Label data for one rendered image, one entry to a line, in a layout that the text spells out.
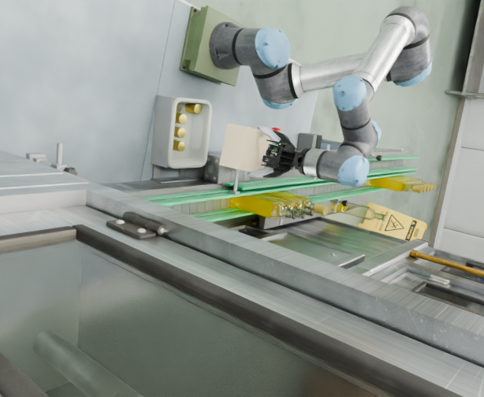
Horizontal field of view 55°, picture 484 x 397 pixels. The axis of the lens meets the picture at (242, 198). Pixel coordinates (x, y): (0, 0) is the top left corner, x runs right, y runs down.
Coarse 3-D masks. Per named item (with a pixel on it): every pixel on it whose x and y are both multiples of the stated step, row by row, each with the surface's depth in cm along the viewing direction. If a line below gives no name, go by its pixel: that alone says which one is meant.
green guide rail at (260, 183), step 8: (384, 168) 272; (392, 168) 277; (400, 168) 286; (408, 168) 289; (296, 176) 198; (304, 176) 201; (232, 184) 163; (240, 184) 166; (248, 184) 166; (256, 184) 168; (264, 184) 170; (272, 184) 172; (280, 184) 176; (288, 184) 181
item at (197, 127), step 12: (204, 108) 157; (192, 120) 160; (204, 120) 158; (192, 132) 161; (204, 132) 158; (192, 144) 162; (204, 144) 159; (168, 156) 147; (180, 156) 160; (192, 156) 162; (204, 156) 159; (180, 168) 151
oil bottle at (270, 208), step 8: (232, 200) 168; (240, 200) 165; (248, 200) 163; (256, 200) 161; (264, 200) 159; (272, 200) 160; (240, 208) 166; (248, 208) 163; (256, 208) 161; (264, 208) 159; (272, 208) 157; (280, 208) 157; (264, 216) 160; (272, 216) 157; (280, 216) 158
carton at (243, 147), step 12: (228, 132) 132; (240, 132) 130; (252, 132) 130; (228, 144) 132; (240, 144) 129; (252, 144) 131; (264, 144) 136; (228, 156) 132; (240, 156) 129; (252, 156) 133; (240, 168) 130; (252, 168) 134
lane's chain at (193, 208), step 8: (336, 184) 231; (368, 184) 262; (184, 192) 150; (296, 192) 204; (304, 192) 209; (312, 192) 214; (320, 192) 220; (216, 200) 163; (224, 200) 166; (176, 208) 148; (184, 208) 152; (192, 208) 154; (200, 208) 157; (208, 208) 161; (216, 208) 164; (224, 208) 167
